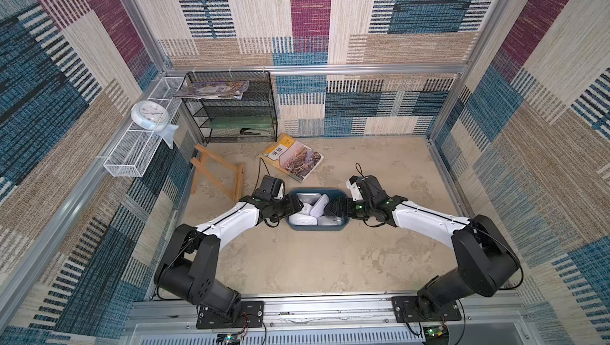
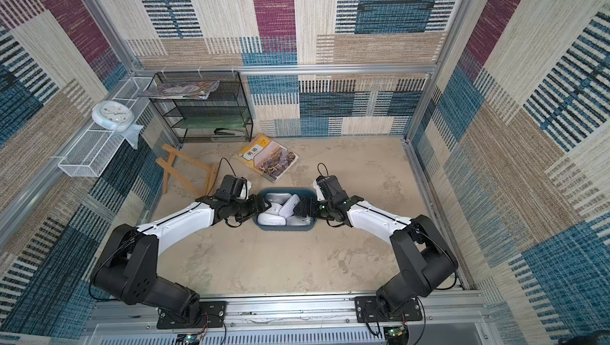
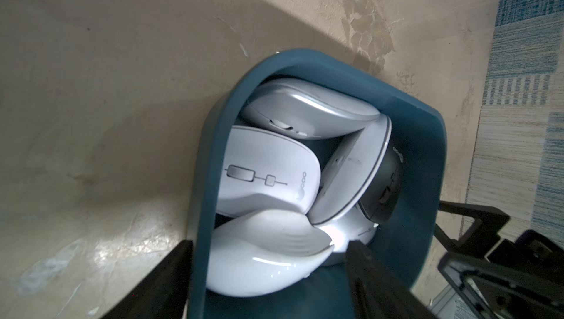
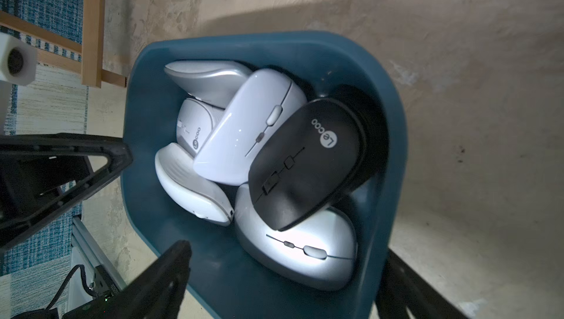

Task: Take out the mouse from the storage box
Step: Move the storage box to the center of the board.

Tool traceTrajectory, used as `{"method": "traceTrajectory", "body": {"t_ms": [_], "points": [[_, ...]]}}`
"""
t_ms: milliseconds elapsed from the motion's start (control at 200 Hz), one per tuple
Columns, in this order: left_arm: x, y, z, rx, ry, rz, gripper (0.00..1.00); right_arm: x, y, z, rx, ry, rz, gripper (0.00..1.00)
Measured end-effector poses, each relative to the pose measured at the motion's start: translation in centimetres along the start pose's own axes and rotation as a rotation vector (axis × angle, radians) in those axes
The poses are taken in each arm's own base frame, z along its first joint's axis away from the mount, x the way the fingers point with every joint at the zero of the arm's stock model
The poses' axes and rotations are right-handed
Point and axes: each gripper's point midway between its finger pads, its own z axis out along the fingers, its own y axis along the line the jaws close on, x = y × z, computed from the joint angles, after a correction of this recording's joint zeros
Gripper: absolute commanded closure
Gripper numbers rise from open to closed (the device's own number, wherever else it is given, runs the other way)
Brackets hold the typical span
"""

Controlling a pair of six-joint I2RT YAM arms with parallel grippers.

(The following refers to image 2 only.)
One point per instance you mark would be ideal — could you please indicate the teal storage box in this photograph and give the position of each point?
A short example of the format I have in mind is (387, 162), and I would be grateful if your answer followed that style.
(299, 191)

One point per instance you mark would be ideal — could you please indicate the wooden tabletop easel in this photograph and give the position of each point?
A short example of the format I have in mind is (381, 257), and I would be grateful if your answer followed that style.
(197, 177)

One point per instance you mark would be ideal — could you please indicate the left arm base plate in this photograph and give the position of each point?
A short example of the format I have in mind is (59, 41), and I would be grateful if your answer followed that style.
(209, 314)

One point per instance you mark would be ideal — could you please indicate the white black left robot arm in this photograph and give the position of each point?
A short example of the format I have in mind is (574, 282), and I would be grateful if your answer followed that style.
(127, 267)

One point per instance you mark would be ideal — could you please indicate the yellow English textbook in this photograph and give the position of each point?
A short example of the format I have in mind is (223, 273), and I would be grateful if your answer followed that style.
(267, 157)

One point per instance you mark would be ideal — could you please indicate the white round clock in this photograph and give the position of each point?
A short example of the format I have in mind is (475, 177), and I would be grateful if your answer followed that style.
(112, 116)

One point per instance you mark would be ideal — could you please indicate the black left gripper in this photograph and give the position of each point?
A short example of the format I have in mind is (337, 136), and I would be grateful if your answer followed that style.
(255, 208)

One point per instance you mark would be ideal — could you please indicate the white oval mouse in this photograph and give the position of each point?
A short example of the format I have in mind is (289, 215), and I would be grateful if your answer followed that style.
(272, 220)

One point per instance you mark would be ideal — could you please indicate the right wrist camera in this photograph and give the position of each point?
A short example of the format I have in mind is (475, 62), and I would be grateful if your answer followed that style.
(329, 189)

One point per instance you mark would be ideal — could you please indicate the white wire wall basket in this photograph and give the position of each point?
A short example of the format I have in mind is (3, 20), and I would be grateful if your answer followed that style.
(93, 150)

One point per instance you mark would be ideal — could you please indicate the white mouse in box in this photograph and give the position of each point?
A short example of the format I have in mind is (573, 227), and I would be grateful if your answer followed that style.
(274, 209)

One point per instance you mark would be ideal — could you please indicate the black mesh shelf rack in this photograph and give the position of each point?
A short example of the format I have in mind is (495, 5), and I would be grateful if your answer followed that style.
(194, 121)

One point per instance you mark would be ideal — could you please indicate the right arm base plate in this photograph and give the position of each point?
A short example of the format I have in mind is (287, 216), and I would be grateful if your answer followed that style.
(371, 309)

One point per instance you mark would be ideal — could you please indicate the black stapler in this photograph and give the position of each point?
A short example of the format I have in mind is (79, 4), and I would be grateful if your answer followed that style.
(229, 132)

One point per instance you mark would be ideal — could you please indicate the silver grey mouse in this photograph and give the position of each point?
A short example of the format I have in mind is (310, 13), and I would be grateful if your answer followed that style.
(278, 198)

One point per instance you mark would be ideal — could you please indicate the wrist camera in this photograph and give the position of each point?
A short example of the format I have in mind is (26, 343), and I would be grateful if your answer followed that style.
(329, 189)
(233, 188)

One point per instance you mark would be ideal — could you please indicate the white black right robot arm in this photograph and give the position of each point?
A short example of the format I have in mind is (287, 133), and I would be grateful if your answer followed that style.
(424, 258)

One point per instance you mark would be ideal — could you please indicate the colourful magazine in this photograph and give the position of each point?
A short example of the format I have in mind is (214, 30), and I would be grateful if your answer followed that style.
(192, 90)

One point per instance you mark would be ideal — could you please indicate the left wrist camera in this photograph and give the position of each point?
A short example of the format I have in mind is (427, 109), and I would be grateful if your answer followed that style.
(233, 188)

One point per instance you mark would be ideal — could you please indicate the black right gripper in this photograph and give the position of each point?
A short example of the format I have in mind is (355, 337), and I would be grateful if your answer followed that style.
(310, 207)

